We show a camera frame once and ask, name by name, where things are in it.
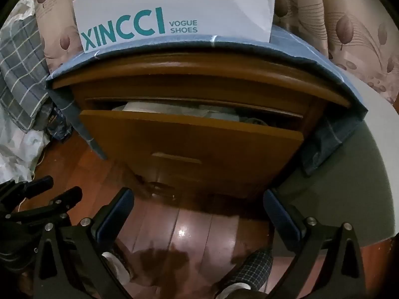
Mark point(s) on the wooden nightstand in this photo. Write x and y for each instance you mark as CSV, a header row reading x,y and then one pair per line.
x,y
187,81

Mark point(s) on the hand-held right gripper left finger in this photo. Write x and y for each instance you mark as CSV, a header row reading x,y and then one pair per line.
x,y
117,207

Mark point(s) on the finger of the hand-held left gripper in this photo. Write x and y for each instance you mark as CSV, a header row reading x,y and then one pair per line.
x,y
62,201
39,185

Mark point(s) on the person's right white shoe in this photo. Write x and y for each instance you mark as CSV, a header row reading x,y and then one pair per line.
x,y
233,290

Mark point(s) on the person's white shoe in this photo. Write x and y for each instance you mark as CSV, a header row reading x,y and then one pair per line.
x,y
120,263
233,290

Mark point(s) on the leaf printed curtain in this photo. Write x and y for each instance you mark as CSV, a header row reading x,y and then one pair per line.
x,y
343,21

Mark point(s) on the blue checked cloth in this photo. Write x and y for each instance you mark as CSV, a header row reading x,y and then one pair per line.
x,y
299,53

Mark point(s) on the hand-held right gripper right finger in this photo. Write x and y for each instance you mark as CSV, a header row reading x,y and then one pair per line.
x,y
280,211

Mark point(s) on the dark blue printed bag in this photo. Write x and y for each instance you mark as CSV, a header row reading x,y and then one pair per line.
x,y
59,121

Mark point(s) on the white shoe box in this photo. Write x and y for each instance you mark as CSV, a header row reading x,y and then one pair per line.
x,y
187,6

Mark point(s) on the person's right leg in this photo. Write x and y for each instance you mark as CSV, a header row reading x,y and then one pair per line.
x,y
255,268

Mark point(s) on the grey plaid blanket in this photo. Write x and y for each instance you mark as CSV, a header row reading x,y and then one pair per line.
x,y
21,68

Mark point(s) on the person's left white shoe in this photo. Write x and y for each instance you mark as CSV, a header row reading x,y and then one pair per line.
x,y
120,263

